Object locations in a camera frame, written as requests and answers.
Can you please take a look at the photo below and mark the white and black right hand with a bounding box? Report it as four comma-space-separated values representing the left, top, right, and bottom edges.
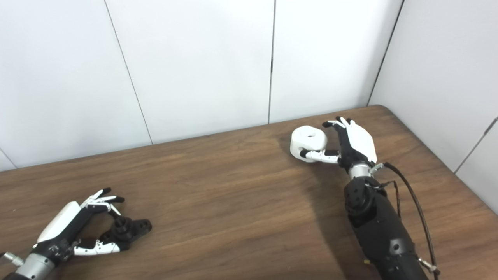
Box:
300, 117, 378, 170

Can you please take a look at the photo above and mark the white and black left hand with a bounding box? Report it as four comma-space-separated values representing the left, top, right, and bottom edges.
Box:
33, 188, 126, 265

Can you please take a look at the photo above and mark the round white plastic piece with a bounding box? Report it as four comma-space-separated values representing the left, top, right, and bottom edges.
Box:
290, 127, 328, 162

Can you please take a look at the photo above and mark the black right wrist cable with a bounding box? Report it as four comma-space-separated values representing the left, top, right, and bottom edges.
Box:
370, 162, 440, 280

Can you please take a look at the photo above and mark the black plastic holder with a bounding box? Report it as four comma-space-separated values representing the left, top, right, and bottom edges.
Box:
100, 217, 152, 251

